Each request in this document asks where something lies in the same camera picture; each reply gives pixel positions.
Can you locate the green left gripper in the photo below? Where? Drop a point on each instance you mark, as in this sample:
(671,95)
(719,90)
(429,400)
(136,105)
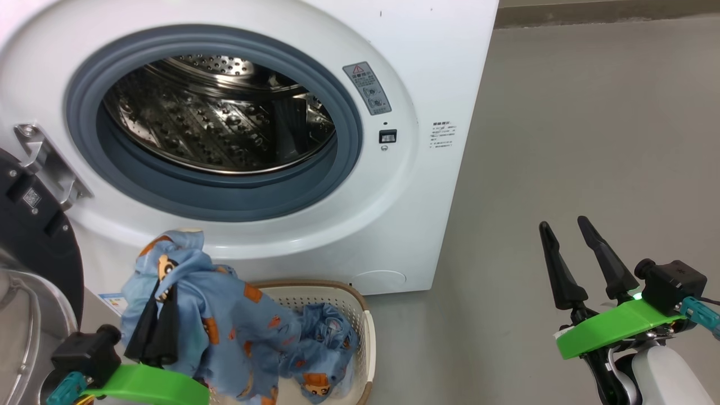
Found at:
(152,385)

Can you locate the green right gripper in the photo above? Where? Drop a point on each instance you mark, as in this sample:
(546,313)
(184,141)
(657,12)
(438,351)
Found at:
(613,329)

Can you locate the blue patterned pyjama garment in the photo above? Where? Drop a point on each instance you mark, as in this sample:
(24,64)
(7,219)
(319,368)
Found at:
(326,349)
(225,320)

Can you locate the dark round washing machine door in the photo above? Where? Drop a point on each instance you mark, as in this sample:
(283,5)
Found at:
(34,236)

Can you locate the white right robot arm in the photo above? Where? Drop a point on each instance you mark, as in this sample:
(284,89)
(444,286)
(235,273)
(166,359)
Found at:
(669,377)

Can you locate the grey rubber door gasket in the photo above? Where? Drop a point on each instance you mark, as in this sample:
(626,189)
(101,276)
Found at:
(225,194)

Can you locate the cream perforated laundry basket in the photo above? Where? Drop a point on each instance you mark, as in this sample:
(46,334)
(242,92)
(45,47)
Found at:
(343,304)

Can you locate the white front-load washing machine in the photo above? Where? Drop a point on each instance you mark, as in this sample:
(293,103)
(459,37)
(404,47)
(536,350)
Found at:
(405,185)

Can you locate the silver metal door hinge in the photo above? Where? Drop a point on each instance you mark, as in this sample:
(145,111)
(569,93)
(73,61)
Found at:
(50,163)

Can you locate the steel washing machine drum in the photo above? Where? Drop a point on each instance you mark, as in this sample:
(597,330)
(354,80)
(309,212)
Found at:
(219,112)

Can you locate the blue white energy label sticker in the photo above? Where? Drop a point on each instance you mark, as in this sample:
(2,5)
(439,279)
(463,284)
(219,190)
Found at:
(114,304)

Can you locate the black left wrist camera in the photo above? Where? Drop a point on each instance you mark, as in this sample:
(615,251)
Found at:
(87,351)

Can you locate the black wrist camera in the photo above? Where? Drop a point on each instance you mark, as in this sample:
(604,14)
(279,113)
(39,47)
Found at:
(672,284)
(87,351)

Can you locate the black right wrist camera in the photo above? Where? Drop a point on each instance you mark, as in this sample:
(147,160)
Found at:
(672,284)

